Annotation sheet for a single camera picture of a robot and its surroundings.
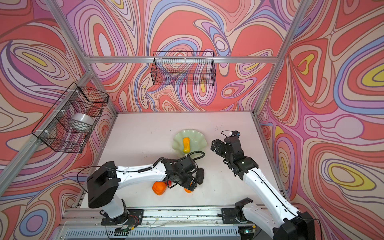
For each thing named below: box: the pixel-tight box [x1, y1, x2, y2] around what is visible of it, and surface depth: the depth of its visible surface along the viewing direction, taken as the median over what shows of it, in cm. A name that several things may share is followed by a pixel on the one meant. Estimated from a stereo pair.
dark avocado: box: [195, 168, 205, 185], surface depth 84 cm
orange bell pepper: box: [152, 181, 167, 196], surface depth 79 cm
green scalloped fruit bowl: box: [172, 129, 207, 155], surface depth 101 cm
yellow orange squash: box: [183, 137, 191, 154], surface depth 98 cm
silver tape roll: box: [71, 113, 94, 132], surface depth 74 cm
